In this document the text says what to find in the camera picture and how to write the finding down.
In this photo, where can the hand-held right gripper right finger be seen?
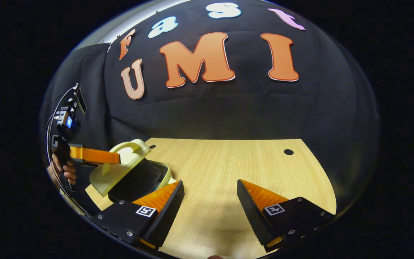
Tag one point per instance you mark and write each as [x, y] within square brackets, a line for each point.
[252, 212]

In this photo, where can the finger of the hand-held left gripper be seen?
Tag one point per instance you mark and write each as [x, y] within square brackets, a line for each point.
[95, 155]

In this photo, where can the pale yellow suitcase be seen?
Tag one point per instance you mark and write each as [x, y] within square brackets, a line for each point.
[120, 169]

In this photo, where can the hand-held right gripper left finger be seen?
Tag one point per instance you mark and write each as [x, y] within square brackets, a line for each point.
[167, 212]

